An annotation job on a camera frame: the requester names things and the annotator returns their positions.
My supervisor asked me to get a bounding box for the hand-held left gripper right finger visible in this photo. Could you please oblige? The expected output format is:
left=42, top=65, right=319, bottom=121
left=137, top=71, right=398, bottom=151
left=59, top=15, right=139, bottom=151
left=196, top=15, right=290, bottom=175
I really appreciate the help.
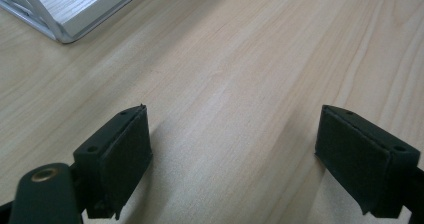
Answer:
left=314, top=104, right=422, bottom=219

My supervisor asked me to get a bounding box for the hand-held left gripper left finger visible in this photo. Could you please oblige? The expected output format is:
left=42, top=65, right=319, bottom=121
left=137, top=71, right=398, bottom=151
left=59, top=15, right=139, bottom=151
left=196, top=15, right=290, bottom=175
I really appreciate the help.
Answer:
left=72, top=103, right=154, bottom=221

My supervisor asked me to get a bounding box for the white metal-framed rack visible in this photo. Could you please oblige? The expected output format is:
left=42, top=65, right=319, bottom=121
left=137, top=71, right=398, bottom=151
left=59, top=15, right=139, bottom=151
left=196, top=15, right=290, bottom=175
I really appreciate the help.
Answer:
left=0, top=0, right=155, bottom=45

